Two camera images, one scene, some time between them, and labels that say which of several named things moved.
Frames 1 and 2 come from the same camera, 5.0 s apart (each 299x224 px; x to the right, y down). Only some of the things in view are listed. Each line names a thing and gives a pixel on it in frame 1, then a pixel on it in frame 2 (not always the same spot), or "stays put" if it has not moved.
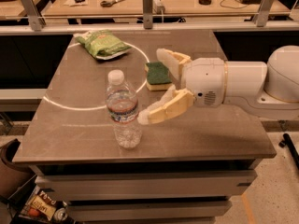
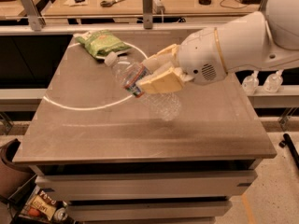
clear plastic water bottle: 122,109 -> 165,105
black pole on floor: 291,147 stays put
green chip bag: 102,43 stays put
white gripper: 205,79 -> 199,57
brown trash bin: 12,176 stays put
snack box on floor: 41,205 stays put
